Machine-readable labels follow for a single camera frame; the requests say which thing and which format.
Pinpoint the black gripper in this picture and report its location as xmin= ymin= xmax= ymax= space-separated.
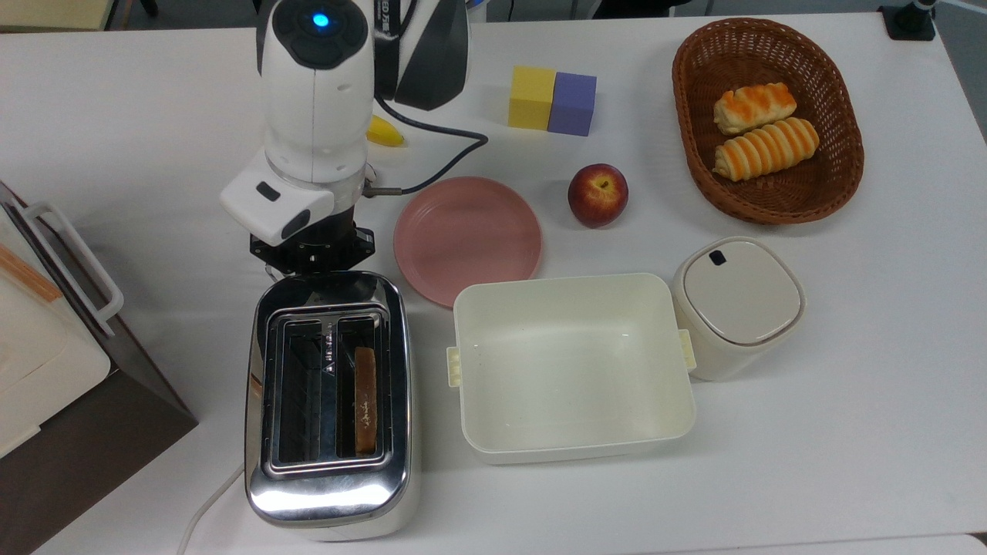
xmin=248 ymin=202 xmax=376 ymax=280

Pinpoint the cream and chrome toaster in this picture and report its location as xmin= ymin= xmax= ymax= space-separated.
xmin=244 ymin=269 xmax=422 ymax=543

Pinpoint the yellow banana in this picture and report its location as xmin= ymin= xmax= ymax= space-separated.
xmin=365 ymin=114 xmax=406 ymax=149

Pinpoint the pink plate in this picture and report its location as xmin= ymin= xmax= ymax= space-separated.
xmin=393 ymin=176 xmax=544 ymax=310

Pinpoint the toasted bread slice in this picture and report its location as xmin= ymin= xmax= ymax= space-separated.
xmin=353 ymin=345 xmax=379 ymax=456

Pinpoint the yellow foam cube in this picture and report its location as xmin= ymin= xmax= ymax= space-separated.
xmin=507 ymin=65 xmax=558 ymax=131

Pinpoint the white plastic storage box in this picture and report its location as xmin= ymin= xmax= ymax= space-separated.
xmin=446 ymin=272 xmax=699 ymax=466

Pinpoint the red apple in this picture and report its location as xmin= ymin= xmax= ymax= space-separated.
xmin=568 ymin=163 xmax=630 ymax=230

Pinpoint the purple foam cube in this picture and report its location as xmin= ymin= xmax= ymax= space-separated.
xmin=547 ymin=72 xmax=598 ymax=138

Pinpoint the brown wooden drawer unit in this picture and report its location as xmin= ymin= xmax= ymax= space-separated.
xmin=0 ymin=179 xmax=200 ymax=555

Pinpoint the cream toy cabinet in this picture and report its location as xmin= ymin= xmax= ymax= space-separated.
xmin=0 ymin=202 xmax=112 ymax=462

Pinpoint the small cream lidded bin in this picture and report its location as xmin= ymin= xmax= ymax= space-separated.
xmin=670 ymin=236 xmax=808 ymax=383

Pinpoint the short glazed bread roll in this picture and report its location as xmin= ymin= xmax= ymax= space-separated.
xmin=712 ymin=82 xmax=799 ymax=137

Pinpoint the brown wicker basket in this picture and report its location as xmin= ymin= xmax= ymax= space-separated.
xmin=671 ymin=17 xmax=866 ymax=227

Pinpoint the long striped bread roll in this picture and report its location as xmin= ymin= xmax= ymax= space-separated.
xmin=712 ymin=116 xmax=821 ymax=183

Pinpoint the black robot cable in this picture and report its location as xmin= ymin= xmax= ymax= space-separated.
xmin=361 ymin=96 xmax=490 ymax=199

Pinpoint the white drawer handle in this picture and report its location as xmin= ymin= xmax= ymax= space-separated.
xmin=15 ymin=201 xmax=125 ymax=338

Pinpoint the white toaster power cord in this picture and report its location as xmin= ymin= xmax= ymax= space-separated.
xmin=175 ymin=464 xmax=247 ymax=555

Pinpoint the black table corner mount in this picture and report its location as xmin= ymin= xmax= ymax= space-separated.
xmin=878 ymin=0 xmax=938 ymax=42

